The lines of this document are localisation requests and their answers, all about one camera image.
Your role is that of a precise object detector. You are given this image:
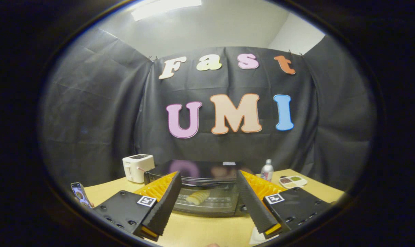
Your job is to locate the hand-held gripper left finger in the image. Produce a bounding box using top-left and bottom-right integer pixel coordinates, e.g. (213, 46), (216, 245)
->
(91, 171), (183, 242)

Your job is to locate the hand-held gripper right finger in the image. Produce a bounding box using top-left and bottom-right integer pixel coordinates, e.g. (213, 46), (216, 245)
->
(235, 170), (333, 237)

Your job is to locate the pale yellow sliced bread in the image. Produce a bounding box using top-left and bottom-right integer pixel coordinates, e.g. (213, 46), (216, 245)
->
(186, 190), (210, 205)

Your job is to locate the black toaster oven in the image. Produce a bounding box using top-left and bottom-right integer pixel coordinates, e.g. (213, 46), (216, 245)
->
(144, 160), (254, 217)

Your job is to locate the white pop-up toaster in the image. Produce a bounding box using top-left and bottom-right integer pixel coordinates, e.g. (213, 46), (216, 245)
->
(122, 154), (155, 183)

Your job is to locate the white plate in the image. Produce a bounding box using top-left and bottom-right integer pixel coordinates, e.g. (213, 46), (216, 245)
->
(249, 226), (280, 245)

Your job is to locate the pink label bottle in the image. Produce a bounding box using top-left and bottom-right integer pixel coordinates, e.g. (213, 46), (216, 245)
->
(260, 159), (274, 182)

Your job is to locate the white divided condiment dish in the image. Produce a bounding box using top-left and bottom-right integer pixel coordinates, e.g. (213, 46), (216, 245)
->
(279, 176), (308, 189)

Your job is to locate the black backdrop cloth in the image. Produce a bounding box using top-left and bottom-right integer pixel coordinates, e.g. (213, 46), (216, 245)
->
(39, 27), (377, 192)

